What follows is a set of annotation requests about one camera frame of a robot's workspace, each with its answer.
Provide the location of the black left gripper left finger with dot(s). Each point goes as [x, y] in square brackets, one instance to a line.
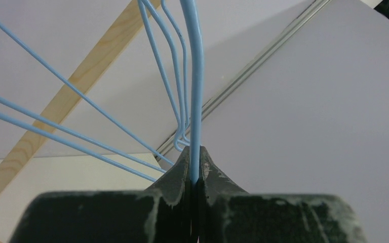
[160, 213]

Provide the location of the aluminium frame rails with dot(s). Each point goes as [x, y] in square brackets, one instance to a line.
[268, 50]

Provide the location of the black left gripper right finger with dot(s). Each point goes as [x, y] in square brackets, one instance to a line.
[228, 213]

